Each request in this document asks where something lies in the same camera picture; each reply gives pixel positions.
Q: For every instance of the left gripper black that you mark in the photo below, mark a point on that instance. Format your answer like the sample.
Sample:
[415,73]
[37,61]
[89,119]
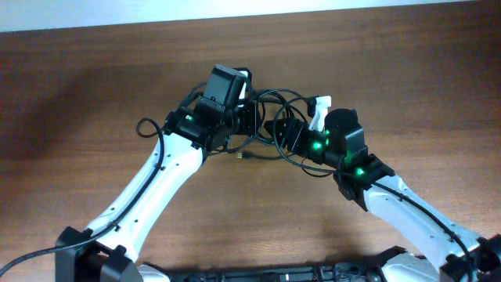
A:
[250,108]

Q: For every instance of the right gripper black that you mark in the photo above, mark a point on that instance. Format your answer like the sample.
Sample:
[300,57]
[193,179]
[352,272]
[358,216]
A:
[286,138]

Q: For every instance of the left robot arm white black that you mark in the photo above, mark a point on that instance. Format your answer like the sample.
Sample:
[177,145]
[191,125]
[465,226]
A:
[110,245]

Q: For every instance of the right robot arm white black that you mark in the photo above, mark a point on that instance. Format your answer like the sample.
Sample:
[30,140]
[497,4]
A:
[448,251]

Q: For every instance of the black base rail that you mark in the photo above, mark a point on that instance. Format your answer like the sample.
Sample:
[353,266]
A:
[293,272]

